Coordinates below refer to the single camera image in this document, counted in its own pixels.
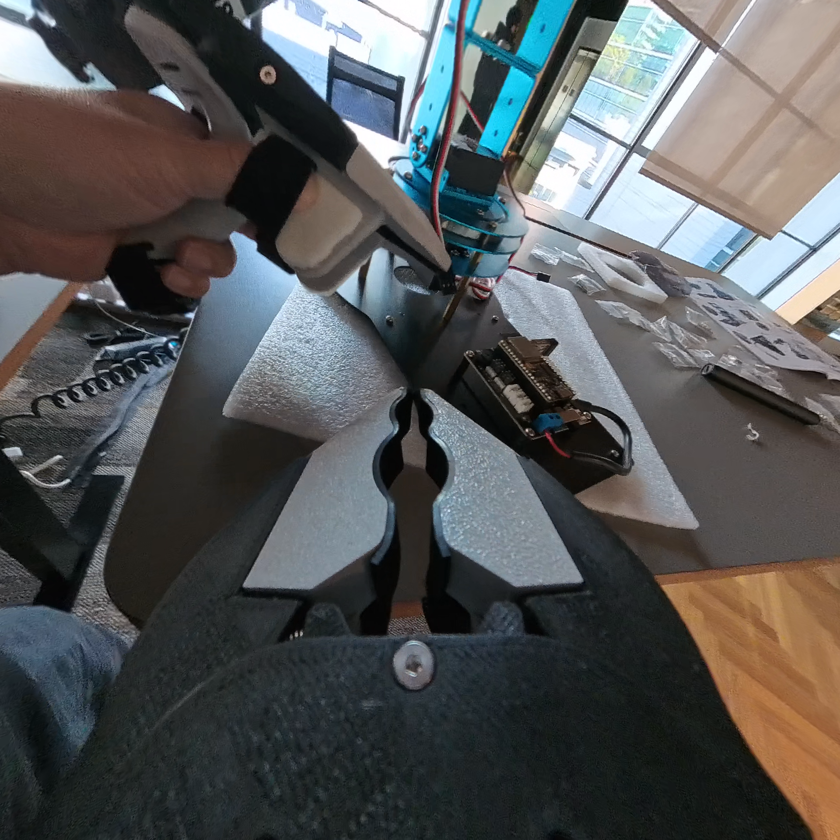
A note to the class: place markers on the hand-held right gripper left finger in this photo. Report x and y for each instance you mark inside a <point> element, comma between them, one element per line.
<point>315,525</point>

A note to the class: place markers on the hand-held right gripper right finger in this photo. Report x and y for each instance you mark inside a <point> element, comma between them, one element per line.
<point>505,518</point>

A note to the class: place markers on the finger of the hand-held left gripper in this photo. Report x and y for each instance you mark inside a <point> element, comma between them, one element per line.
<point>394,197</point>

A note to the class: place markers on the blue toy robot arm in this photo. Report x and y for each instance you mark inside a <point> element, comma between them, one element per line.
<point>485,216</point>

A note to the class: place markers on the printed instruction booklet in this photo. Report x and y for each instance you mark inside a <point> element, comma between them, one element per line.
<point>754,328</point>

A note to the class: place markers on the black desk foot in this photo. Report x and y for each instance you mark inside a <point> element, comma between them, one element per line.
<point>39,538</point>

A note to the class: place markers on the grey desk with wood edge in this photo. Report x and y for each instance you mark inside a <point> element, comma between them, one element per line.
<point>26,315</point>

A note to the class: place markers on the person's left hand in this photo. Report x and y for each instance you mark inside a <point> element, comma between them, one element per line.
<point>98,164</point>

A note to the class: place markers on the black mesh chair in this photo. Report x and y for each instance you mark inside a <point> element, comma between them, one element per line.
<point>364,98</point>

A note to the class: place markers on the large glass window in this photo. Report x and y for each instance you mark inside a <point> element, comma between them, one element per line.
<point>308,39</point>
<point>623,177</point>

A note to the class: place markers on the white foam pad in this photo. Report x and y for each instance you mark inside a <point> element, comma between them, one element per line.
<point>315,367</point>

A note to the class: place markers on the pile of clear parts bags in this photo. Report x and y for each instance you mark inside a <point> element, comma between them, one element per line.
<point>679,354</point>

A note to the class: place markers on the black crinkled plastic bag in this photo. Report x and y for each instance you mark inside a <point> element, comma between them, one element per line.
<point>663,275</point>

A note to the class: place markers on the long black bar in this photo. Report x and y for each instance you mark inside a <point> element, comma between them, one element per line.
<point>761,394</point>

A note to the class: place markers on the person's blue jeans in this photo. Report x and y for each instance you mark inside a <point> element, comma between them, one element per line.
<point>46,689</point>

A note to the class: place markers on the beige roller blind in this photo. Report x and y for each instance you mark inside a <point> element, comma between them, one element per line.
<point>741,118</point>

